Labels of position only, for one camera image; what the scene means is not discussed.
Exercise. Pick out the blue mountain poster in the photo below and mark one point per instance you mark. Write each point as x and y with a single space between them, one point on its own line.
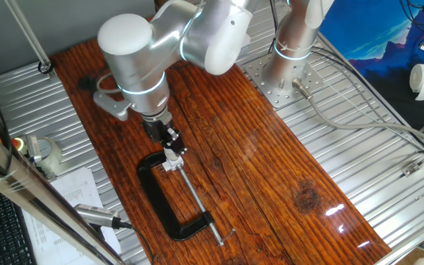
381 44

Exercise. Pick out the black C-clamp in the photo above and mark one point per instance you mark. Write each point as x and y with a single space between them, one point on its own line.
157 198

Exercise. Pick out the steel frame beam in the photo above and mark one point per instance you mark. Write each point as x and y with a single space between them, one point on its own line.
31 195

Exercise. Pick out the white light bulb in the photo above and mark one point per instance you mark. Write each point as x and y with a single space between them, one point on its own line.
171 154

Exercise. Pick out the brown wooden board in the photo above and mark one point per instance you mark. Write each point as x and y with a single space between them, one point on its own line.
256 165

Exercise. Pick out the clear tape roll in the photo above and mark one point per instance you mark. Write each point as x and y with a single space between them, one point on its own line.
52 158

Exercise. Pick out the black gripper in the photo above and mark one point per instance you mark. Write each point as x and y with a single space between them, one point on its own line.
157 129

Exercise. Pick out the silver ribbed handheld device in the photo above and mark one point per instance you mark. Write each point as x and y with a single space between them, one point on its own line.
94 215

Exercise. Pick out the diagonal aluminium frame post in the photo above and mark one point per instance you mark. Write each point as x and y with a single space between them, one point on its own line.
28 35

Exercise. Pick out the printed paper sheets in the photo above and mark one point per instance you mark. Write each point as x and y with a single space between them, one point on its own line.
72 189

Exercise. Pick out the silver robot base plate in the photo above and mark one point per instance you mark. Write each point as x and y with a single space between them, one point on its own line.
256 79

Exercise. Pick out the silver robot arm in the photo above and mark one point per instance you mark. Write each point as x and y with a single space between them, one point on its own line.
134 62

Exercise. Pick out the white bulb socket adapter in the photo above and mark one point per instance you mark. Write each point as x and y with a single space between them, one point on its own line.
171 165

